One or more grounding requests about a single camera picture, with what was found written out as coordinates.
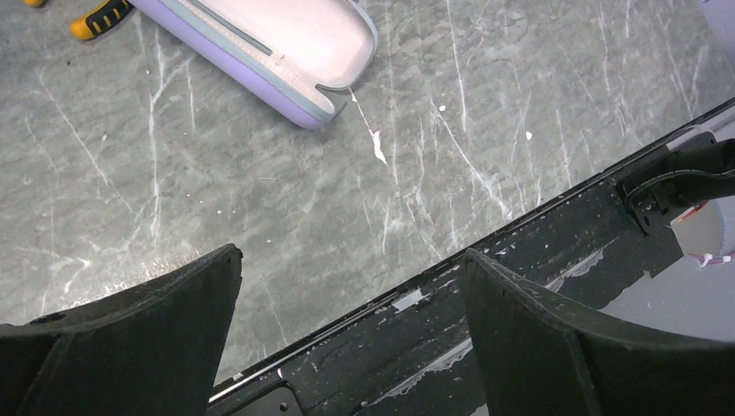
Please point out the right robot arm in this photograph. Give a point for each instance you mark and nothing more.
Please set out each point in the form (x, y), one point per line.
(679, 179)

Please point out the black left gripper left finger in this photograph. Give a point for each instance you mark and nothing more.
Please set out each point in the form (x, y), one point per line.
(152, 349)

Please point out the yellow handled pliers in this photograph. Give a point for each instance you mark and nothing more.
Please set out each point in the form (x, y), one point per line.
(100, 20)

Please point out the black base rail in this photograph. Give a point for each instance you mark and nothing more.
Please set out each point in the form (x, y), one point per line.
(410, 351)

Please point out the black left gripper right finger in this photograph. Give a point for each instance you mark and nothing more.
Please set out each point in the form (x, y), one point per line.
(542, 353)

